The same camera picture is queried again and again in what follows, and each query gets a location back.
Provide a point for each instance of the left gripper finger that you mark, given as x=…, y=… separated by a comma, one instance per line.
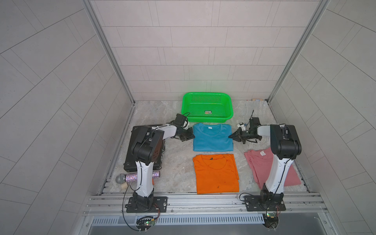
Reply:
x=187, y=138
x=188, y=131

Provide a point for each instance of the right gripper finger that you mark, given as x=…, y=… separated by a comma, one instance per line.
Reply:
x=236, y=138
x=236, y=134

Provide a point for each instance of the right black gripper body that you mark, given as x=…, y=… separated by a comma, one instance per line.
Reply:
x=243, y=135

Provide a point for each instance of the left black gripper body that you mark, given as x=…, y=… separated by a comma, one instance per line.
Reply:
x=185, y=134

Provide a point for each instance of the blue t-shirt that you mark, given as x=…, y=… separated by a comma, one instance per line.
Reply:
x=212, y=138

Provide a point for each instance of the green plastic perforated basket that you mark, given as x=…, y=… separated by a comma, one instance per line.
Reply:
x=195, y=104

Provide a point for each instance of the orange t-shirt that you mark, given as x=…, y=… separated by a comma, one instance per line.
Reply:
x=216, y=174

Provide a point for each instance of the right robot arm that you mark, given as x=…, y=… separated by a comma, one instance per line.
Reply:
x=272, y=167

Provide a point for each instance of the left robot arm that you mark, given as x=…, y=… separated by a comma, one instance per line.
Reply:
x=145, y=186

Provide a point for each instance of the pink folded t-shirt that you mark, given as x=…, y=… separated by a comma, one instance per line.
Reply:
x=260, y=162

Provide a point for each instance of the black hard case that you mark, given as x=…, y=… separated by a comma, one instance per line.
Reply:
x=146, y=146

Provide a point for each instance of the glittery purple microphone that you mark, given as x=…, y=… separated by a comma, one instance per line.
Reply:
x=133, y=177

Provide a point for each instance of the right green circuit board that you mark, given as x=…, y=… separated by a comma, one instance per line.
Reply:
x=271, y=220

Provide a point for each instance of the green circuit board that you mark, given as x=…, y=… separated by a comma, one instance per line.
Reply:
x=145, y=223
x=271, y=220

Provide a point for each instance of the left green circuit board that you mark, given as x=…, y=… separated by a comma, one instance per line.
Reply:
x=145, y=223

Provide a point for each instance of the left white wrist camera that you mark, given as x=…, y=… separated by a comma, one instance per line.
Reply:
x=181, y=121

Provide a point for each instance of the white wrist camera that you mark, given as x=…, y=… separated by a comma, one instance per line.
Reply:
x=181, y=121
x=242, y=126

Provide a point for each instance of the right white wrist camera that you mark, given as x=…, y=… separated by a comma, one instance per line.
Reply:
x=242, y=126

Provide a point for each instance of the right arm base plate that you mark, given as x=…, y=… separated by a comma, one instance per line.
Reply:
x=256, y=203

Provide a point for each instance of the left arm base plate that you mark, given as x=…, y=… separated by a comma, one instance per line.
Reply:
x=137, y=204

